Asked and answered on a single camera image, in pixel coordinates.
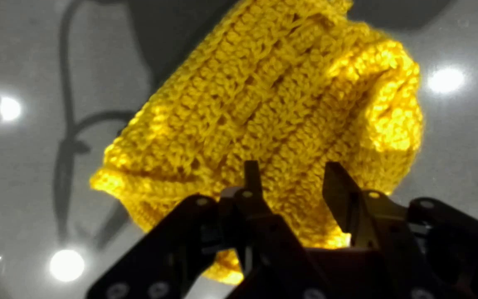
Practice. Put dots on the yellow knitted cloth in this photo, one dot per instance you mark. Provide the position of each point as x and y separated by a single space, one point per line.
260 99

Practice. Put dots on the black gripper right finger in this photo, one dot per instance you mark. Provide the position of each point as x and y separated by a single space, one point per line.
415 249

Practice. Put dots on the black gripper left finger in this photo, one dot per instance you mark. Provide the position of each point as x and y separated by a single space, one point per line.
232 249

